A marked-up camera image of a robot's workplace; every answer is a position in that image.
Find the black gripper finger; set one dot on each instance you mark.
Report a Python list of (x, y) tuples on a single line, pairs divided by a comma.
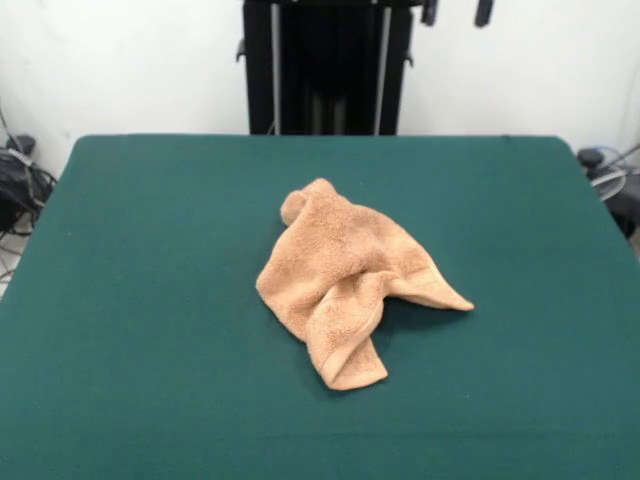
[(430, 11), (483, 12)]

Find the tan terry towel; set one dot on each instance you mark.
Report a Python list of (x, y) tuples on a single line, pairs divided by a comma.
[(340, 250)]

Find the dark green table cloth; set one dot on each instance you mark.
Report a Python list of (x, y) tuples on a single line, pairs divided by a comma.
[(125, 300)]

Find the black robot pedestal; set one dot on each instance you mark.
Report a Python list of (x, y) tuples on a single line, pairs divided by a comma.
[(325, 75)]

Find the black pedestal foot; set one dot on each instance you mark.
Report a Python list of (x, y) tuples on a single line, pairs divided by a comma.
[(591, 157), (22, 143)]

